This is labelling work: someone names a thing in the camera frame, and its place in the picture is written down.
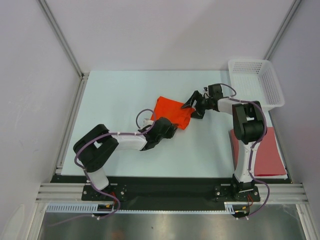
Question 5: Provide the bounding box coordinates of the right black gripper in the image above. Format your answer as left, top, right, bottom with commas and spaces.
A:
181, 90, 213, 119

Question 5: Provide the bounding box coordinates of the orange t shirt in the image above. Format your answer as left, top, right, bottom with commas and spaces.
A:
151, 96, 195, 130

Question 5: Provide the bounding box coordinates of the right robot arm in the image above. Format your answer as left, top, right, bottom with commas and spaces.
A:
181, 90, 267, 201

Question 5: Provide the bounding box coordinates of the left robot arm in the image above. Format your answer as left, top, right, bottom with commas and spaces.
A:
73, 117, 178, 200

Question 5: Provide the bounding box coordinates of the white plastic basket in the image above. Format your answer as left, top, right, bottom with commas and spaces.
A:
228, 58, 285, 111

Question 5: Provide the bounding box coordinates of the folded pink t shirt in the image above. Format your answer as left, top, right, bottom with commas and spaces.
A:
229, 126, 288, 177

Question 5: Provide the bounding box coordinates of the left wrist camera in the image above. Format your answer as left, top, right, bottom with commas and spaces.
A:
138, 118, 154, 133

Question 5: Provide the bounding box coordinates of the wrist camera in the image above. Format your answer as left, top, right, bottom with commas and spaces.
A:
138, 118, 154, 133
204, 83, 224, 100

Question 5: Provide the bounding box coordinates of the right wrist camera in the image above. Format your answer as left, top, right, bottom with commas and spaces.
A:
204, 83, 224, 100

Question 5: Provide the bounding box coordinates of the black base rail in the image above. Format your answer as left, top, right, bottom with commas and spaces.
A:
49, 174, 292, 211

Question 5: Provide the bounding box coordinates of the white cable duct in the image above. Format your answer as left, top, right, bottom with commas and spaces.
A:
46, 202, 249, 215

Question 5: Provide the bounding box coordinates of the aluminium frame bar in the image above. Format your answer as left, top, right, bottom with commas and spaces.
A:
35, 183, 309, 204

